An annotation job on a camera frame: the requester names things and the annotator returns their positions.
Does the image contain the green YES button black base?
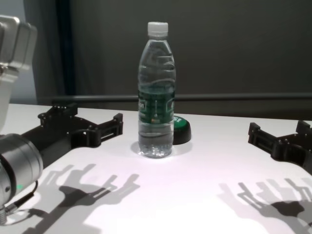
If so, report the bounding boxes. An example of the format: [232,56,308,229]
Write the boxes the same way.
[172,115,193,146]

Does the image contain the clear water bottle green label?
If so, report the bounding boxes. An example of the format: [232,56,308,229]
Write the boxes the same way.
[137,21,176,159]

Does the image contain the thin grey horizontal rail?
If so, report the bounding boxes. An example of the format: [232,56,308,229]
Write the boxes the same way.
[51,94,312,102]

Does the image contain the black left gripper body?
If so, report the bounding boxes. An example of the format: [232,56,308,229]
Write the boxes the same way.
[21,116,96,159]

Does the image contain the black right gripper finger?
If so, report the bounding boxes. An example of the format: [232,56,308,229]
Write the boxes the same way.
[295,120,312,147]
[248,122,281,159]

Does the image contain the dark vertical frame post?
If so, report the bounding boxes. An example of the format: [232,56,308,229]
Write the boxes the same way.
[55,0,78,108]

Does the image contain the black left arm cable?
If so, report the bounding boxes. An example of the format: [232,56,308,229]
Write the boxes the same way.
[0,179,39,225]

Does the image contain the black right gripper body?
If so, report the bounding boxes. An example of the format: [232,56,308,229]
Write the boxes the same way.
[276,133,312,176]

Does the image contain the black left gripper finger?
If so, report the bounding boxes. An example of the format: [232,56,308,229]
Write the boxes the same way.
[38,102,78,127]
[84,113,124,148]

